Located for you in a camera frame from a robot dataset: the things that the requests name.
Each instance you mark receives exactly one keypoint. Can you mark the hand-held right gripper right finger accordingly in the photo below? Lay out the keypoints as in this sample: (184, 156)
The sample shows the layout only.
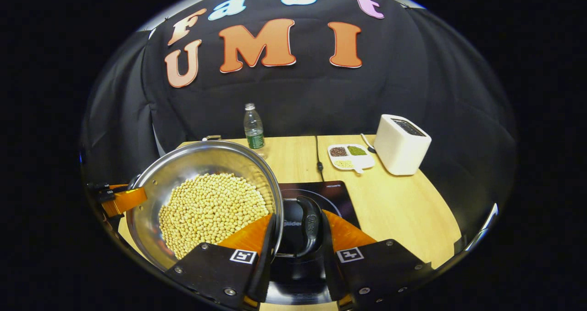
(331, 269)

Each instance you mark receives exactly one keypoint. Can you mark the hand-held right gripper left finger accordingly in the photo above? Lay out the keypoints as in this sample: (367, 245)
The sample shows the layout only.
(266, 269)

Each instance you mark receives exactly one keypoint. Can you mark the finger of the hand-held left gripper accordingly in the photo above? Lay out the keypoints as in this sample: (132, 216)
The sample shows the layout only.
(103, 188)
(126, 201)

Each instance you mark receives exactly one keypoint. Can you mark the black induction cooktop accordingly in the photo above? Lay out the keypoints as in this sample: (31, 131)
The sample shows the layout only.
(332, 196)

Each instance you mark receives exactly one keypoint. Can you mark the stainless steel pot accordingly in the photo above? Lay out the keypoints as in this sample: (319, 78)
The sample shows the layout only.
(192, 164)

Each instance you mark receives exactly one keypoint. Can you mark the pile of soybeans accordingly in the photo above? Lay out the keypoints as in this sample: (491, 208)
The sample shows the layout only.
(211, 210)

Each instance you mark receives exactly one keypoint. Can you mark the white divided plate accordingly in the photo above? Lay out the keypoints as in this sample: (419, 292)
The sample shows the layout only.
(360, 162)

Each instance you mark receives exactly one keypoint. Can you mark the metal spoon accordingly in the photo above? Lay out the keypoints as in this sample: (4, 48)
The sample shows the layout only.
(367, 143)

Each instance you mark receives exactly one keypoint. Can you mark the clear plastic water bottle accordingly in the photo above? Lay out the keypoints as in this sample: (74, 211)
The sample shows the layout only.
(253, 132)

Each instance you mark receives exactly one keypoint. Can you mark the white toaster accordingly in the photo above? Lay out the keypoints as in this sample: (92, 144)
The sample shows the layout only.
(401, 150)

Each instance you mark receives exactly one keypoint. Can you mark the black backdrop cloth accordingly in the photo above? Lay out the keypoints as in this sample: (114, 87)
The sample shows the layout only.
(321, 95)

